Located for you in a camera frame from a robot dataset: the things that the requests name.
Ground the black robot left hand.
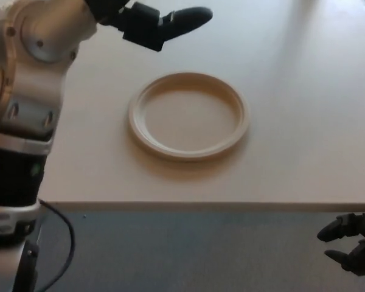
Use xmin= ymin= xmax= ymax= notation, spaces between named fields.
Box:
xmin=84 ymin=0 xmax=214 ymax=53

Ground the beige round paper plate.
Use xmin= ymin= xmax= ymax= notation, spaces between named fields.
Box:
xmin=128 ymin=71 xmax=251 ymax=162

